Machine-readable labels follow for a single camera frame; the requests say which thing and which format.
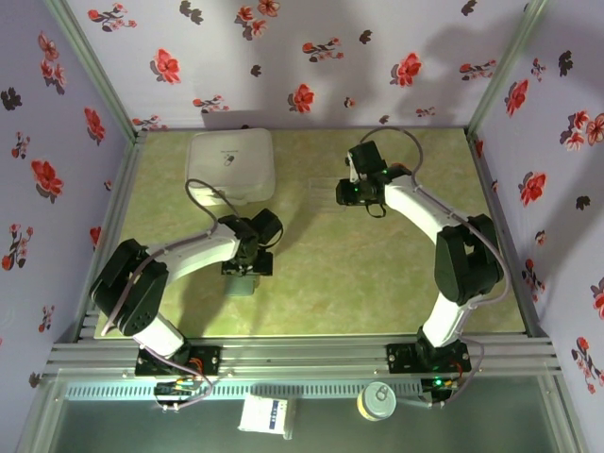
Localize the grey-green card holder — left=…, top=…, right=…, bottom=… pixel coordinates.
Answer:
left=223, top=274, right=261, bottom=298

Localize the blue patterned card packet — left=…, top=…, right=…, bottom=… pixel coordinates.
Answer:
left=307, top=175, right=342, bottom=212

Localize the white medicine box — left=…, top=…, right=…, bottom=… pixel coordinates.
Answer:
left=184, top=126, right=278, bottom=208

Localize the white paper packet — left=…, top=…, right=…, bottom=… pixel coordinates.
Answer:
left=237, top=394, right=296, bottom=441

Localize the yellow tin can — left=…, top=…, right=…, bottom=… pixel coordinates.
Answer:
left=356, top=380, right=398, bottom=422

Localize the aluminium frame cross rail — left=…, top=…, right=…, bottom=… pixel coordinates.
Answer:
left=40, top=335, right=565, bottom=378

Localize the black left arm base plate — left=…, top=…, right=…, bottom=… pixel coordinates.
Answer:
left=135, top=344, right=222, bottom=378

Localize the aluminium frame side rail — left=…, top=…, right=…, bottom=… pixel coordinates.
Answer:
left=74, top=131, right=148, bottom=341
left=465, top=130, right=552, bottom=339

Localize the perforated metal cable duct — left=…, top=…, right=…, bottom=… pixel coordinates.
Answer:
left=63, top=382, right=426, bottom=401

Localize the aluminium frame post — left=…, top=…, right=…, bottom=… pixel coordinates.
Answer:
left=42, top=0, right=148, bottom=143
left=465, top=0, right=552, bottom=139

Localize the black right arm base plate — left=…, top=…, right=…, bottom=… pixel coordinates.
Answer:
left=385, top=342, right=472, bottom=375

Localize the grey right arm cable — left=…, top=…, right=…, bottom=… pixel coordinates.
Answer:
left=361, top=126, right=511, bottom=410

